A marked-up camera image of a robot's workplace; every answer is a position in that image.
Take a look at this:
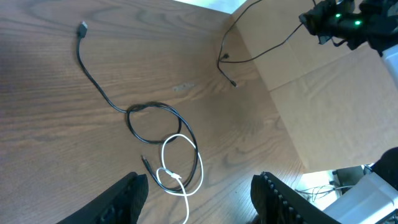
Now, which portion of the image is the black cable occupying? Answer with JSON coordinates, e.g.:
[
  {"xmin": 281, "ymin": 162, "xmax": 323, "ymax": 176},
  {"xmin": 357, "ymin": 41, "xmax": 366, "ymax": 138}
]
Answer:
[
  {"xmin": 76, "ymin": 21, "xmax": 200, "ymax": 194},
  {"xmin": 216, "ymin": 0, "xmax": 304, "ymax": 88}
]

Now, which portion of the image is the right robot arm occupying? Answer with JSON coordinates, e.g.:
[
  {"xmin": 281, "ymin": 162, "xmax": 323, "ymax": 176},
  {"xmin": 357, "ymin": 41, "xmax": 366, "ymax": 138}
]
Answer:
[{"xmin": 299, "ymin": 1, "xmax": 397, "ymax": 223}]

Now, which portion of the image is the white cable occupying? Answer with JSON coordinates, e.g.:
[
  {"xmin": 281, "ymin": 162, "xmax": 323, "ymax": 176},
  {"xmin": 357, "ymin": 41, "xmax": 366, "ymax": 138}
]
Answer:
[{"xmin": 155, "ymin": 133, "xmax": 205, "ymax": 224}]

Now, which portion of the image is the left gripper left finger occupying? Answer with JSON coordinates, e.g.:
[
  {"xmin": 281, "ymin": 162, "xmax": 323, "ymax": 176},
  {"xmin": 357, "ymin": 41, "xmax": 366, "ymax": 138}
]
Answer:
[{"xmin": 61, "ymin": 172, "xmax": 149, "ymax": 224}]

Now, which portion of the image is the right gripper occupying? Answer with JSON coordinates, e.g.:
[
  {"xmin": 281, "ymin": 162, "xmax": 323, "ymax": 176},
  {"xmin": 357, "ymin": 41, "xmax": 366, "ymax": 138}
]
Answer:
[{"xmin": 299, "ymin": 0, "xmax": 366, "ymax": 45}]

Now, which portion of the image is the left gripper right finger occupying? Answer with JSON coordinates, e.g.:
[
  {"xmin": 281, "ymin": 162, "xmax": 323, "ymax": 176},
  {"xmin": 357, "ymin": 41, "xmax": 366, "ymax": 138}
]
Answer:
[{"xmin": 251, "ymin": 172, "xmax": 339, "ymax": 224}]

